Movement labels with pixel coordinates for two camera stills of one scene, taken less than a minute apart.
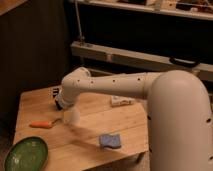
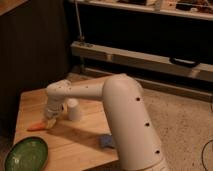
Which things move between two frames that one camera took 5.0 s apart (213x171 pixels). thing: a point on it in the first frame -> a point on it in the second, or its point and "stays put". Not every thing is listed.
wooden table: [97, 131] stays put
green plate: [27, 154] stays put
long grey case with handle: [143, 59] stays put
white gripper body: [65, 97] -> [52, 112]
